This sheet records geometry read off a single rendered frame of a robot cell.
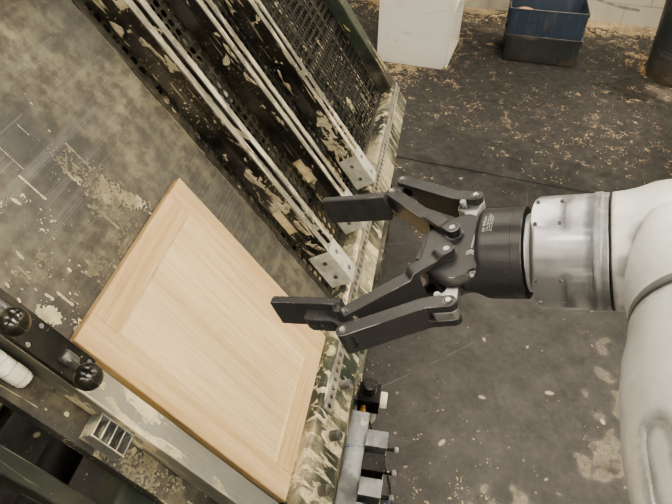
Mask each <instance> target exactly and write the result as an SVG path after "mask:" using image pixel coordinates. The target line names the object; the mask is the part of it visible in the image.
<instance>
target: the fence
mask: <svg viewBox="0 0 672 504"><path fill-rule="evenodd" d="M0 349H1V350H2V351H4V352H5V353H7V354H8V355H10V356H11V357H12V358H14V359H15V360H16V361H18V362H20V363H21V364H22V365H24V366H25V367H27V368H28V369H29V370H30V371H31V372H32V374H33V375H35V376H36V377H38V378H39V379H41V380H42V381H43V382H45V383H46V384H48V385H49V386H51V387H52V388H54V389H55V390H56V391H58V392H59V393H61V394H62V395H64V396H65V397H67V398H68V399H69V400H71V401H72V402H74V403H75V404H77V405H78V406H79V407H81V408H82V409H84V410H85V411H87V412H88V413H90V414H91V415H94V414H99V413H104V414H105V415H106V416H108V417H109V418H111V419H112V420H113V421H115V422H116V423H118V424H119V425H121V426H122V427H123V428H125V429H126V430H128V431H129V432H130V433H132V434H133V435H135V436H134V437H133V439H132V441H131V443H133V444H134V445H136V446H137V447H138V448H140V449H141V450H143V451H144V452H146V453H147V454H149V455H150V456H151V457H153V458H154V459H156V460H157V461H159V462H160V463H161V464H163V465H164V466H166V467H167V468H169V469H170V470H172V471H173V472H174V473H176V474H177V475H179V476H180V477H182V478H183V479H184V480H186V481H187V482H189V483H190V484H192V485H193V486H195V487H196V488H197V489H199V490H200V491H202V492H203V493H205V494H206V495H207V496H209V497H210V498H212V499H213V500H215V501H216V502H218V503H219V504H279V503H277V502H276V501H275V500H274V499H272V498H271V497H270V496H268V495H267V494H266V493H264V492H263V491H262V490H260V489H259V488H258V487H256V486H255V485H254V484H252V483H251V482H250V481H248V480H247V479H246V478H245V477H243V476H242V475H241V474H239V473H238V472H237V471H235V470H234V469H233V468H231V467H230V466H229V465H227V464H226V463H225V462H223V461H222V460H221V459H219V458H218V457H217V456H216V455H214V454H213V453H212V452H210V451H209V450H208V449H206V448H205V447H204V446H202V445H201V444H200V443H198V442H197V441H196V440H194V439H193V438H192V437H190V436H189V435H188V434H186V433H185V432H184V431H183V430H181V429H180V428H179V427H177V426H176V425H175V424H173V423H172V422H171V421H169V420H168V419H167V418H165V417H164V416H163V415H161V414H160V413H159V412H157V411H156V410H155V409H154V408H152V407H151V406H150V405H148V404H147V403H146V402H144V401H143V400H142V399H140V398H139V397H138V396H136V395H135V394H134V393H132V392H131V391H130V390H128V389H127V388H126V387H125V386H123V385H122V384H121V383H119V382H118V381H117V380H115V379H114V378H113V377H111V376H110V375H109V374H107V373H106V372H105V371H103V372H104V379H103V382H102V384H101V385H100V386H99V387H98V388H97V389H95V390H93V391H88V392H86V391H81V390H79V389H78V388H75V387H73V386H72V385H70V384H69V383H68V382H66V381H65V380H63V379H62V378H61V377H59V376H58V375H56V374H55V373H54V372H52V371H51V370H49V369H48V368H47V367H45V366H44V365H42V364H41V363H40V362H38V361H37V360H35V359H34V358H33V357H31V356H30V355H28V354H27V353H26V352H24V351H23V350H21V349H20V348H19V347H17V346H16V345H14V344H13V343H12V342H10V341H9V340H7V339H6V338H5V337H3V336H2V335H0Z"/></svg>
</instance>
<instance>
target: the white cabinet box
mask: <svg viewBox="0 0 672 504"><path fill-rule="evenodd" d="M464 1H465V0H380V6H379V25H378V44H377V53H378V55H379V56H380V58H381V60H382V61H386V62H393V63H399V64H406V65H413V66H420V67H427V68H433V69H440V70H442V69H446V68H447V66H448V63H449V61H450V59H451V56H452V54H453V52H454V50H455V47H456V45H457V43H458V39H459V34H460V27H461V21H462V14H463V8H464Z"/></svg>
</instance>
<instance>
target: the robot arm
mask: <svg viewBox="0 0 672 504"><path fill-rule="evenodd" d="M412 190H413V191H412ZM322 204H323V205H324V208H325V210H326V212H327V214H328V216H329V218H330V220H331V222H332V223H342V222H363V221H384V220H392V218H393V216H395V217H396V214H397V216H400V217H401V218H402V219H404V220H405V221H406V222H408V223H409V224H411V225H412V226H413V227H415V228H416V229H417V230H419V231H420V232H422V233H423V234H424V236H423V239H422V247H421V249H420V250H419V252H418V254H417V257H416V262H415V263H413V264H411V265H409V266H408V267H407V268H406V271H405V273H403V274H402V275H400V276H398V277H396V278H394V279H392V280H391V281H389V282H387V283H385V284H383V285H381V286H379V287H378V288H376V289H374V290H372V291H370V292H368V293H367V294H365V295H363V296H361V297H359V298H357V299H355V300H354V301H352V302H350V303H348V304H346V305H345V304H344V302H343V300H342V298H331V297H290V296H273V298H272V300H271V302H270V304H271V305H272V307H273V308H274V310H275V311H276V313H277V315H278V316H279V318H280V319H281V321H282V322H283V323H291V324H308V326H309V328H311V329H313V330H320V331H323V330H324V331H336V335H337V337H338V338H339V340H340V342H341V344H342V345H343V347H344V349H345V351H346V352H347V353H349V354H353V353H356V352H359V351H362V350H365V349H368V348H371V347H374V346H377V345H380V344H383V343H387V342H390V341H393V340H396V339H399V338H402V337H405V336H408V335H411V334H414V333H417V332H420V331H423V330H426V329H429V328H432V327H446V326H457V325H460V324H461V323H462V321H463V318H462V315H461V312H460V309H459V306H460V296H462V295H465V294H468V293H478V294H481V295H483V296H485V297H487V298H490V299H531V297H532V295H534V298H535V301H536V303H537V304H538V305H539V306H540V307H541V308H544V309H573V310H597V311H600V312H606V311H613V310H614V311H621V312H626V316H627V324H628V329H627V340H626V345H625V348H624V351H623V355H622V360H621V371H620V382H619V413H620V437H621V450H622V461H623V470H624V477H625V483H626V488H627V493H628V498H629V502H630V504H672V179H666V180H660V181H655V182H652V183H649V184H646V185H644V186H641V187H637V188H633V189H629V190H623V191H615V192H611V193H610V192H603V191H600V192H595V193H589V194H573V195H556V196H542V197H539V198H538V199H537V200H536V201H535V203H534V205H533V208H532V211H531V209H530V207H529V206H518V207H500V208H487V209H486V206H485V202H484V198H483V194H482V192H480V191H458V190H454V189H451V188H447V187H444V186H440V185H437V184H433V183H430V182H426V181H423V180H418V179H415V178H412V177H408V176H401V177H399V178H398V179H397V185H396V186H395V187H394V188H390V189H388V190H387V191H386V192H377V193H365V194H362V195H352V196H338V197H325V198H324V200H323V202H322ZM427 208H429V209H432V210H433V211H430V210H429V209H427ZM392 210H393V212H392ZM437 211H438V212H441V213H444V214H447V215H450V216H454V217H457V218H455V219H453V220H449V219H448V218H446V217H445V216H443V215H441V214H440V213H438V212H437ZM393 213H394V215H393ZM421 275H422V277H423V278H424V279H425V280H426V281H428V282H429V283H428V284H426V285H424V286H423V283H422V280H421ZM440 292H443V293H442V294H441V293H440ZM353 316H358V317H357V318H355V319H354V318H353Z"/></svg>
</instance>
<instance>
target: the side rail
mask: <svg viewBox="0 0 672 504"><path fill-rule="evenodd" d="M325 1H326V3H327V4H328V6H329V8H330V9H331V11H332V12H333V14H334V16H335V17H336V19H337V21H338V22H339V24H340V26H341V27H342V29H343V30H344V32H345V34H346V35H347V37H348V39H349V40H350V42H351V44H352V45H353V47H354V48H355V50H356V52H357V53H358V55H359V57H360V58H361V60H362V62H363V63H364V65H365V66H366V68H367V70H368V71H369V73H370V75H371V76H372V78H373V80H374V81H375V83H376V84H377V86H378V88H379V89H380V91H381V93H382V92H384V91H386V90H388V89H391V88H392V84H393V78H392V77H391V75H390V73H389V72H388V70H387V68H386V66H385V65H384V63H383V61H382V60H381V58H380V56H379V55H378V53H377V51H376V49H375V48H374V46H373V44H372V43H371V41H370V39H369V38H368V36H367V34H366V33H365V31H364V29H363V27H362V26H361V24H360V22H359V21H358V19H357V17H356V16H355V14H354V12H353V10H352V9H351V7H350V5H349V4H348V2H347V0H325Z"/></svg>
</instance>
